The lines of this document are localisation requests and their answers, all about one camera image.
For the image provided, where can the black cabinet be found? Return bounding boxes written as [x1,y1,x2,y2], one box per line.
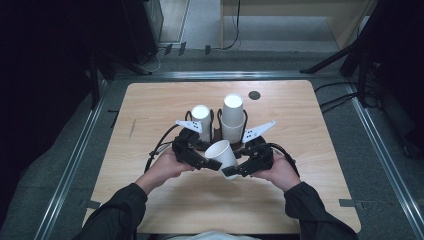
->
[96,0,164,65]

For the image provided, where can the person's light clothing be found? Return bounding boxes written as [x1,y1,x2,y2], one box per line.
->
[166,230,261,240]

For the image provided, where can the tall white paper cup stack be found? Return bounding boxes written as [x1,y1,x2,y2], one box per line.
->
[221,93,246,145]

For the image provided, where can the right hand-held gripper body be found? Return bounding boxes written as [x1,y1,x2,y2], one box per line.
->
[241,120,277,174]

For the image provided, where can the person's left hand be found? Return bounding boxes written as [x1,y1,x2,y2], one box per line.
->
[134,148,196,195]

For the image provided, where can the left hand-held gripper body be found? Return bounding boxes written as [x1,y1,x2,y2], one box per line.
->
[171,119,203,164]

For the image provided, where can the short white paper cup stack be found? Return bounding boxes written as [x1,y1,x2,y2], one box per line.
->
[190,104,213,143]

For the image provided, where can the white floor cable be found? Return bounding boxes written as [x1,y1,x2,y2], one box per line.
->
[143,46,168,74]

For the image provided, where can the right hand-held gripper cable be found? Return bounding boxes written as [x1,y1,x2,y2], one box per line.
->
[266,142,300,178]

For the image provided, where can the hand-held gripper cable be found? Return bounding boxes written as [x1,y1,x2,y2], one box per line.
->
[144,123,181,173]
[266,142,300,178]

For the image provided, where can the metal floor rail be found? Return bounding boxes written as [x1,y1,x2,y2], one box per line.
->
[33,79,111,240]
[116,70,341,81]
[344,81,424,240]

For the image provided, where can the dark cup holder rack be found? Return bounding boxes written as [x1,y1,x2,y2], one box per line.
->
[184,108,268,153]

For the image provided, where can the left hand-held gripper cable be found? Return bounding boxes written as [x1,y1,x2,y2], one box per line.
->
[144,123,181,173]

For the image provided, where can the black floor cables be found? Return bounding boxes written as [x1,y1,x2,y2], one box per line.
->
[313,81,359,114]

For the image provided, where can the wooden furniture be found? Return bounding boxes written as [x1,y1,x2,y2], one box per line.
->
[219,0,378,51]

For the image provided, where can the black tripod stand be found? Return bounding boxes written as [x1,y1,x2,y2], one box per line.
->
[299,0,394,108]

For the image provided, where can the black hanging cable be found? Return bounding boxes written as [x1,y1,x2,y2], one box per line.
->
[221,0,242,51]

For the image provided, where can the person's right hand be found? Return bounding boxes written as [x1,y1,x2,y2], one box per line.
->
[251,151,302,193]

